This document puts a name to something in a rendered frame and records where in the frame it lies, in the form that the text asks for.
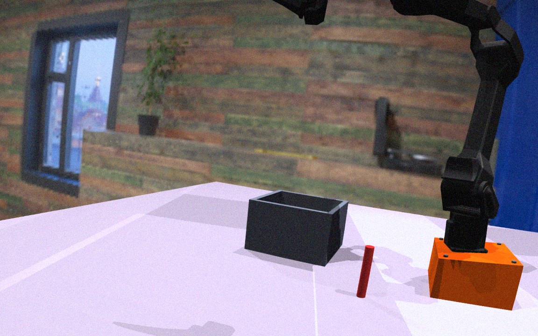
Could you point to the red peg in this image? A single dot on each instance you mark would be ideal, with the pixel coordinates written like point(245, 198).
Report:
point(365, 271)

